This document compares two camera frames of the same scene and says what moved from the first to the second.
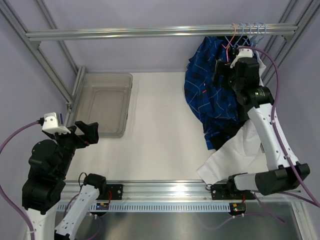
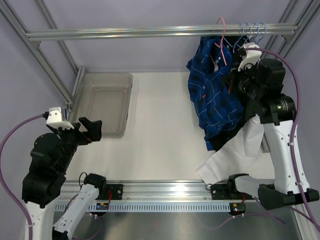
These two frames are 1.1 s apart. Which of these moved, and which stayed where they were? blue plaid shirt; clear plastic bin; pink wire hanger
Moved: pink wire hanger
Stayed: clear plastic bin; blue plaid shirt
